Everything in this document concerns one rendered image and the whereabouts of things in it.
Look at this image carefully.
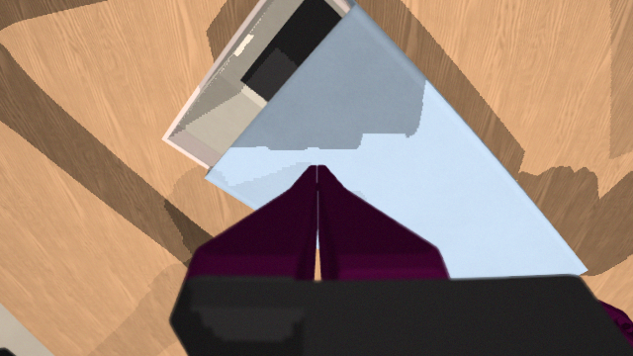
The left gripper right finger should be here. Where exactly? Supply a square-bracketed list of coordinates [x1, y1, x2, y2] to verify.
[317, 164, 451, 280]

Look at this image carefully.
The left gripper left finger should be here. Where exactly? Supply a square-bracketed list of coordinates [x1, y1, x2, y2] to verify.
[182, 165, 317, 284]

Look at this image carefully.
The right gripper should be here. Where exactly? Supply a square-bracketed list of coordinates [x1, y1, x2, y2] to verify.
[599, 300, 633, 347]

